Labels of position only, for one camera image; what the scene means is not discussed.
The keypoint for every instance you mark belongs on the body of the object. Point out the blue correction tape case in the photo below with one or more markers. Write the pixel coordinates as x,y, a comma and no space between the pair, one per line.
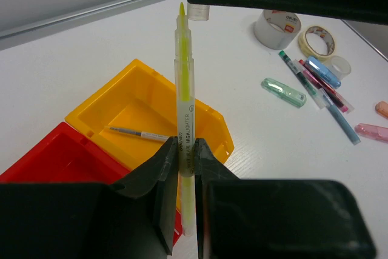
322,72

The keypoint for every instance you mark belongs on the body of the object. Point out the blue thin pen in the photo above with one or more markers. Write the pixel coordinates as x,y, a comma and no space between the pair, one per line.
140,134

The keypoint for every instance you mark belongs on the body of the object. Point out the beige masking tape roll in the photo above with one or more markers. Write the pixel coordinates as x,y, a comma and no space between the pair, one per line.
318,42

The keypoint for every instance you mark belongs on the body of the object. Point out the clear small tape roll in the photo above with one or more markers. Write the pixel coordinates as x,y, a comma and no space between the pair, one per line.
339,66

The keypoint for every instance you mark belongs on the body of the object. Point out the yellow highlighter pen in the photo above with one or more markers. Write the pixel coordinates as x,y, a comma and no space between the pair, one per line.
185,111

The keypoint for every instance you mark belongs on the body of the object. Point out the blue marker pen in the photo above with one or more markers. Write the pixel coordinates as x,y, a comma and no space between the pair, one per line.
342,122

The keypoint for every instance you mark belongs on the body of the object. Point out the green correction tape case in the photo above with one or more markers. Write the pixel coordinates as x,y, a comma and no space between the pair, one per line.
284,92

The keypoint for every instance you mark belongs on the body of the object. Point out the orange correction tape case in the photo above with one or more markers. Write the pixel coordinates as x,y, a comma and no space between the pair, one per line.
381,108

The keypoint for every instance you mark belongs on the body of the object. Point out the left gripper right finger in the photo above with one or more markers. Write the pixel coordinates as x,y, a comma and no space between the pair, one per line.
274,218

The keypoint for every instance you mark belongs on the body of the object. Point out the pink correction tape case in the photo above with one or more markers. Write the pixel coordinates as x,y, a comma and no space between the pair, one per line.
372,132

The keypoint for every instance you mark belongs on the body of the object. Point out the red plastic bin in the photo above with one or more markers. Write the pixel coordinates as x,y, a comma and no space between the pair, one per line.
66,156

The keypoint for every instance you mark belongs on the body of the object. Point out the yellow plastic bin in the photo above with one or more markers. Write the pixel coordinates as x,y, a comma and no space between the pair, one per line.
137,98

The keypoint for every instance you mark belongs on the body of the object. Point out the grey wide tape roll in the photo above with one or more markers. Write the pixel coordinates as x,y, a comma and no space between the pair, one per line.
276,29

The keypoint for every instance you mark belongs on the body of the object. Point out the clear highlighter cap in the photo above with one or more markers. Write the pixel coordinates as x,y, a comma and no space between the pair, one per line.
197,12

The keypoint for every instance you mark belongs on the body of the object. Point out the pink packaged pen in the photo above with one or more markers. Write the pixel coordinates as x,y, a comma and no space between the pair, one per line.
337,99

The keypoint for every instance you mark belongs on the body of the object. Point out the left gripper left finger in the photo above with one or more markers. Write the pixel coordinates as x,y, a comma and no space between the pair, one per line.
133,217

